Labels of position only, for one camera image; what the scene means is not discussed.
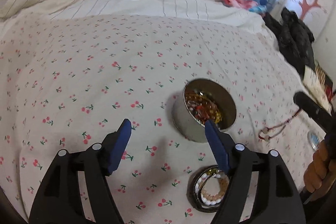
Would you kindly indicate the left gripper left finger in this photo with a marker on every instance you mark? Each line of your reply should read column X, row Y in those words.
column 74, row 188

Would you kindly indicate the person's right hand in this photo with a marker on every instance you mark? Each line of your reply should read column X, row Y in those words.
column 320, row 173

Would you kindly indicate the black jacket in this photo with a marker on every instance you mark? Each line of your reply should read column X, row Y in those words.
column 294, row 40

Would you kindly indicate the black bangle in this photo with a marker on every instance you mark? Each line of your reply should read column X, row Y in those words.
column 199, row 198

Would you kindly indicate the silver oval metal tin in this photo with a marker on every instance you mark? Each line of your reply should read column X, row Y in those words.
column 199, row 101

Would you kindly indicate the cherry print bed sheet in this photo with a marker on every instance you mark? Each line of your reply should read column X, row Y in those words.
column 66, row 83

